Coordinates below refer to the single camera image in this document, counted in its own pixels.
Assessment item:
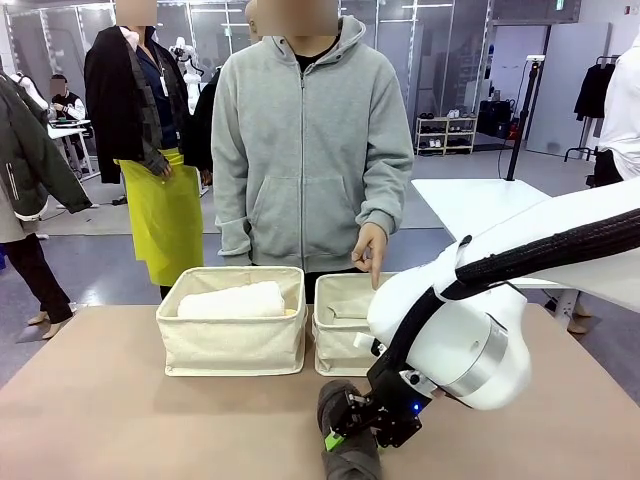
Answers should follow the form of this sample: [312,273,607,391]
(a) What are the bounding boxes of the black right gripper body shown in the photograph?
[366,356,432,450]

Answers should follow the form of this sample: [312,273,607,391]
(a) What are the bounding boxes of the black right arm cable sleeve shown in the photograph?
[388,206,640,362]

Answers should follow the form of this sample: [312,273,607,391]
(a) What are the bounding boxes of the person in white top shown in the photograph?
[593,41,640,189]

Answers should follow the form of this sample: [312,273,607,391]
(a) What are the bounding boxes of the wooden shoe rack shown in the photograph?
[414,115,479,157]

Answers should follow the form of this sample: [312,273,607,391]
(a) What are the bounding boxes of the dark grey towel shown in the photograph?
[316,378,385,480]

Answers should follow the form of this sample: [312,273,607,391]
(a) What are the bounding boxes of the beige fabric basket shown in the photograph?
[155,265,307,378]
[312,271,402,378]

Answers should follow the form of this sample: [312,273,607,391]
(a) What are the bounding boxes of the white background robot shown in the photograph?
[168,36,205,115]

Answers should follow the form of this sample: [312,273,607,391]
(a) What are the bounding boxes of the person in black varsity jacket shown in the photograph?
[48,74,87,122]

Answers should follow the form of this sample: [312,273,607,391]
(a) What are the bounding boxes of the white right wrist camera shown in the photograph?
[353,333,387,357]

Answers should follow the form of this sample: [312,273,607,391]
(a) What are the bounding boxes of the person in dark green jacket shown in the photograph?
[0,71,94,342]

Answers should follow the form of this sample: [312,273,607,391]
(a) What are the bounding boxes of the white table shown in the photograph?
[410,177,591,331]

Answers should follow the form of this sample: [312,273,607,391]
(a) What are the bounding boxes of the person in grey hoodie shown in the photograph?
[210,14,416,275]

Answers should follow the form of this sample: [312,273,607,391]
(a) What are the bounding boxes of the black hanging jacket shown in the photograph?
[573,63,617,122]

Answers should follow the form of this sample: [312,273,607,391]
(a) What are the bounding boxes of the black clothes rack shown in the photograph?
[563,54,620,163]

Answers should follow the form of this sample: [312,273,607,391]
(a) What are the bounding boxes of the cream towel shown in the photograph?
[176,280,287,320]

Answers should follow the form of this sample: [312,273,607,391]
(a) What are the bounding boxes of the person's left hand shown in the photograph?
[350,221,390,292]

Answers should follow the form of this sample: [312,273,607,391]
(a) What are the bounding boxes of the person's left forearm grey sleeve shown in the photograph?
[354,179,410,237]

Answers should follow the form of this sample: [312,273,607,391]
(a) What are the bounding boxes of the white background desk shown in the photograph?
[46,118,95,177]

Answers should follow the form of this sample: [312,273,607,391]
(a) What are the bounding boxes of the person's right forearm grey sleeve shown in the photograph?
[214,194,254,267]

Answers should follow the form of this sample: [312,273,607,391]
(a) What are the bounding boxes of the black case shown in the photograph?
[476,98,517,139]

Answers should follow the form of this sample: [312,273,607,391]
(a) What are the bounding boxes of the person in black clothes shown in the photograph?
[191,0,262,187]

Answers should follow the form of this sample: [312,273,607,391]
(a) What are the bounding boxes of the person with yellow apron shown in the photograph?
[83,0,207,301]

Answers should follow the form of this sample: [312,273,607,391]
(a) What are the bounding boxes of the black tripod pole with device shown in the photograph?
[505,53,547,182]

